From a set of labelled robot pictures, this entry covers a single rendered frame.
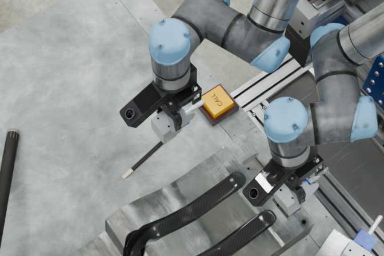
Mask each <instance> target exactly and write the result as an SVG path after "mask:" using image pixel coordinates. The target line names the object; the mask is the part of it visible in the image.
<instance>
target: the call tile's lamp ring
mask: <svg viewBox="0 0 384 256"><path fill-rule="evenodd" d="M217 86H220V87H221V88H222V89H223V90H224V91H225V93H226V94H227V95H228V96H229V97H230V98H231V100H232V101H233V102H234V105H235V106H234V107H232V108H231V109H229V110H228V111H226V112H224V113H223V114H221V115H220V116H218V117H217V118H216V119H213V117H212V116H211V115H210V114H209V112H208V111H207V110H206V109H205V108H204V106H203V105H202V106H200V107H201V108H202V110H203V111H204V112H205V113H206V115H207V116H208V117H209V118H210V119H211V121H212V122H213V123H214V122H216V121H217V120H219V119H221V118H222V117H224V116H225V115H226V114H228V113H229V112H231V111H233V110H234V109H236V108H237V107H238V105H237V103H236V102H235V101H234V100H233V99H232V97H231V96H230V95H229V94H228V92H227V91H226V90H225V89H224V88H223V86H222V85H221V84H218V85H216V86H215V87H214V88H216V87H217ZM214 88H212V89H214ZM212 89H211V90H212ZM211 90H209V91H207V92H206V93H208V92H210V91H211ZM206 93H204V94H203V95H205V94H206ZM203 95H202V96H203Z"/></svg>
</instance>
